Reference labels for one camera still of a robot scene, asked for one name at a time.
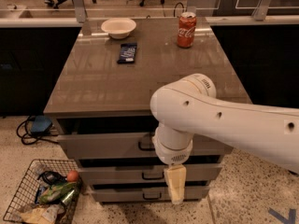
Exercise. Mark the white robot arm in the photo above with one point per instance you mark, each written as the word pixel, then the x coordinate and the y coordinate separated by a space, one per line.
pixel 189 106

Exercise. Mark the red coca-cola can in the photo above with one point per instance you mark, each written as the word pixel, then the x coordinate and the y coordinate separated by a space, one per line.
pixel 186 28

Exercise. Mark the blue foot pedal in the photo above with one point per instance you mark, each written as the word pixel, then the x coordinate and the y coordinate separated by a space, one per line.
pixel 41 124

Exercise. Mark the green snack bag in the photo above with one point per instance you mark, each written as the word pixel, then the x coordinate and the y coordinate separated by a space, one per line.
pixel 55 192

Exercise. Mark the grey top drawer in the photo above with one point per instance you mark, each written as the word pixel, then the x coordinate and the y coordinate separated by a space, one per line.
pixel 128 145

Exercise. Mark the black coiled item in basket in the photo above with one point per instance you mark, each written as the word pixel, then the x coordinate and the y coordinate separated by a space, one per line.
pixel 51 178

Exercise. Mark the grey drawer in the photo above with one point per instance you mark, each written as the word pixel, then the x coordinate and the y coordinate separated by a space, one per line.
pixel 128 145
pixel 157 194
pixel 145 174

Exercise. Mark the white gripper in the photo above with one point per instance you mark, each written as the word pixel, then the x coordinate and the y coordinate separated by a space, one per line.
pixel 173 154

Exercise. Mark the dark blue snack bar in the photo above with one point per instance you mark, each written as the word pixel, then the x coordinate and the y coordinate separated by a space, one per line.
pixel 127 53

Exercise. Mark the grey drawer cabinet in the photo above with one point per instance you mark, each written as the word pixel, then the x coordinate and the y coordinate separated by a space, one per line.
pixel 94 94

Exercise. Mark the yellow snack packet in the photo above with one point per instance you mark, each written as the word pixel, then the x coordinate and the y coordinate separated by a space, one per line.
pixel 42 214

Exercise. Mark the grey bottom drawer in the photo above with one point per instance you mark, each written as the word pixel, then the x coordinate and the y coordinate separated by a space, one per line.
pixel 157 194

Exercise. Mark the white bowl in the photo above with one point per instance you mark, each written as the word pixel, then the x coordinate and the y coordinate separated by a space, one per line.
pixel 118 28

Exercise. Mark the black wire basket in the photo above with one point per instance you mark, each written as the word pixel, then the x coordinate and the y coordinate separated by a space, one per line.
pixel 28 189

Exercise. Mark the orange ball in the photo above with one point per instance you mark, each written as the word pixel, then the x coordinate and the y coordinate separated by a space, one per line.
pixel 72 176

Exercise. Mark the grey middle drawer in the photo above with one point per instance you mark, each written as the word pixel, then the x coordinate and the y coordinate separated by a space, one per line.
pixel 145 174

